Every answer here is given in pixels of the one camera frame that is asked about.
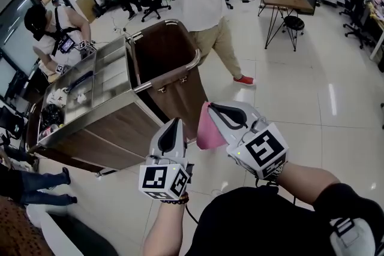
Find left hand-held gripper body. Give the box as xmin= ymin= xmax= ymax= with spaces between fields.
xmin=138 ymin=154 xmax=196 ymax=201

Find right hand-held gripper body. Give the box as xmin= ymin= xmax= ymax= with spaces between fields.
xmin=226 ymin=115 xmax=290 ymax=181

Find pink cloth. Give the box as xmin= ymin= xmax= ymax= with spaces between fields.
xmin=196 ymin=101 xmax=229 ymax=151

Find person's left forearm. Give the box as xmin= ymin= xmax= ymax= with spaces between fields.
xmin=141 ymin=200 xmax=188 ymax=256

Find person's right forearm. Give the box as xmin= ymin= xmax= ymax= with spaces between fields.
xmin=275 ymin=158 xmax=343 ymax=209

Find wooden steel housekeeping cart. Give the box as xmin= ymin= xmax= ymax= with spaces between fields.
xmin=25 ymin=19 xmax=209 ymax=178

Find person's black shirt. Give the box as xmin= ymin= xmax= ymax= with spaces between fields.
xmin=185 ymin=182 xmax=384 ymax=256

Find black round stool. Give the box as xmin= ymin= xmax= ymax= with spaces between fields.
xmin=283 ymin=15 xmax=306 ymax=52

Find black floral pouch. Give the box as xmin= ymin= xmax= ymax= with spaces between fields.
xmin=40 ymin=103 xmax=66 ymax=133

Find red packet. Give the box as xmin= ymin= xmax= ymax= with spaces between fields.
xmin=40 ymin=124 xmax=61 ymax=138

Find white printed mug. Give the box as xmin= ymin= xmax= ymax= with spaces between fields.
xmin=53 ymin=86 xmax=69 ymax=101
xmin=44 ymin=92 xmax=59 ymax=108

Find white oval table green base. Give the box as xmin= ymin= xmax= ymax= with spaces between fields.
xmin=25 ymin=203 xmax=119 ymax=256

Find plywood board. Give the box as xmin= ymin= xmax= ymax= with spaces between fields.
xmin=74 ymin=0 xmax=98 ymax=24

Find dark framed glass partition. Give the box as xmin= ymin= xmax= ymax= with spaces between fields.
xmin=0 ymin=0 xmax=41 ymax=100

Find dark beaded bracelet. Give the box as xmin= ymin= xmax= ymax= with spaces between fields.
xmin=160 ymin=191 xmax=190 ymax=206

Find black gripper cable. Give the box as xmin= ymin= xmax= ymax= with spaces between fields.
xmin=183 ymin=203 xmax=201 ymax=225

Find dark blue handled tool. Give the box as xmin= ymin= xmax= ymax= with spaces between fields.
xmin=64 ymin=70 xmax=94 ymax=91

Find grey harness strap pad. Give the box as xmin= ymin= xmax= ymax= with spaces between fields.
xmin=329 ymin=216 xmax=377 ymax=256

